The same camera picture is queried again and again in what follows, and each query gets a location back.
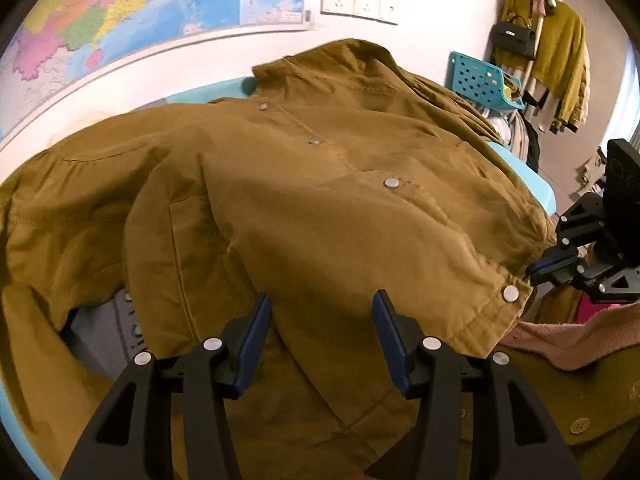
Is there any colourful wall map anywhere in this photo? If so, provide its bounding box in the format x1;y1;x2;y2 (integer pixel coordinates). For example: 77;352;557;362
1;0;304;136

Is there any brown olive jacket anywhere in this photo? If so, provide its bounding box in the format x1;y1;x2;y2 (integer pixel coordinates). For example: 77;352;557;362
0;38;558;480

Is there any white wall socket panel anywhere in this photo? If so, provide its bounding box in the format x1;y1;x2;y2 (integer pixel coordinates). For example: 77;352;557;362
320;0;398;25

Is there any pink knitted garment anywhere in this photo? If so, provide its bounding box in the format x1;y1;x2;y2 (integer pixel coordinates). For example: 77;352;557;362
500;304;639;370

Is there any mustard hanging sweater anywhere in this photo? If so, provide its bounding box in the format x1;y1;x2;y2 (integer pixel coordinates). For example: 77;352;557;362
495;0;590;132

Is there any black handbag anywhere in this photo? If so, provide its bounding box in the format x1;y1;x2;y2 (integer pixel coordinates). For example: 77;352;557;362
490;14;536;61

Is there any olive buttoned coat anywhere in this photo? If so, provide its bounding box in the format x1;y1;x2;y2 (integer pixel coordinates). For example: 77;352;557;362
449;341;640;480

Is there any blue perforated basket top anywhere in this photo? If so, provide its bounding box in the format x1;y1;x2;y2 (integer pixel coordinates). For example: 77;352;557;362
446;52;525;113

